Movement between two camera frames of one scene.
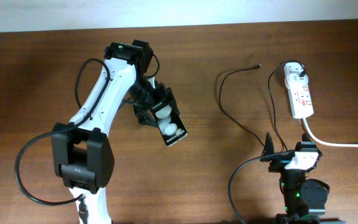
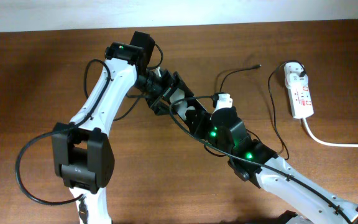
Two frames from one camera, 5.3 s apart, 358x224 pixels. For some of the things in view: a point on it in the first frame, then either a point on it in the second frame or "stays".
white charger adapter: [294, 80] stays
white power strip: [301, 104] stays
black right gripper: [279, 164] to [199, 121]
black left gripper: [165, 94] to [170, 79]
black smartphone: [169, 122] to [188, 107]
